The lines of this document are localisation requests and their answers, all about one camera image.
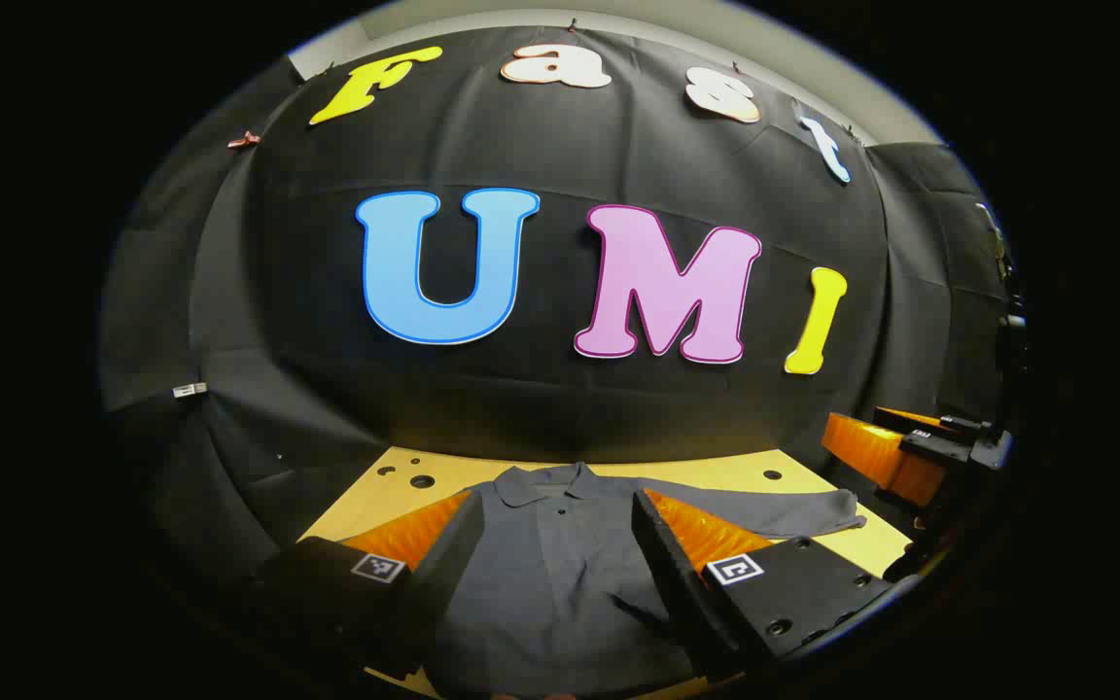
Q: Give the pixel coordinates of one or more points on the red clip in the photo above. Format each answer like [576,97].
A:
[242,141]

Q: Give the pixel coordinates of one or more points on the black backdrop cloth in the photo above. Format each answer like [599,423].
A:
[560,146]

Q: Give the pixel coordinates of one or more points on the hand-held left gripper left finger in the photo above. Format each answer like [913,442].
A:
[448,564]

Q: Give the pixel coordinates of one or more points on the dark grey collared shirt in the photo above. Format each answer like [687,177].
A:
[560,583]

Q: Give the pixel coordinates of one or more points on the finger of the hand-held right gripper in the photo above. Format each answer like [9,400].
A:
[881,452]
[939,424]

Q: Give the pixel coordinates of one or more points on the silver metal clip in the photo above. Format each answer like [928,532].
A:
[189,390]

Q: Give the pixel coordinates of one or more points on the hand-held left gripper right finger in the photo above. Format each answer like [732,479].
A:
[667,564]

